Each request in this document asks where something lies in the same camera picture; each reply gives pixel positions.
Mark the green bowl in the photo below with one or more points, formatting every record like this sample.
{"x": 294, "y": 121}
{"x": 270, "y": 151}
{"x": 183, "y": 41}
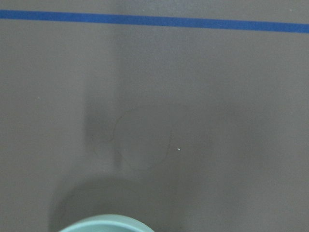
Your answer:
{"x": 108, "y": 223}

